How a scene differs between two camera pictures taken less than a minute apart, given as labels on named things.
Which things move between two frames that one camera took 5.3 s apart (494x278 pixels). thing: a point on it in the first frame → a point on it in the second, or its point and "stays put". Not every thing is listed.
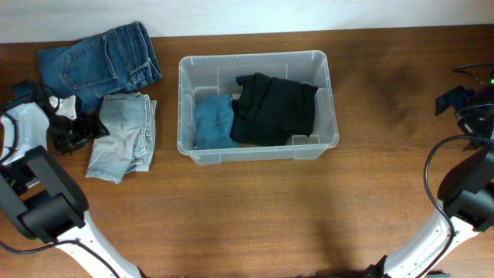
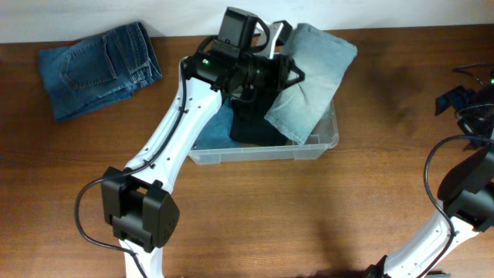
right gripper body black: x=470 y=103 stays put
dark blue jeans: x=119 y=61 stays put
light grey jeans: x=130 y=122 → x=325 y=61
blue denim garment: x=214 y=119 stays put
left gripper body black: x=62 y=133 → x=262 y=70
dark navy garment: x=267 y=115 stays put
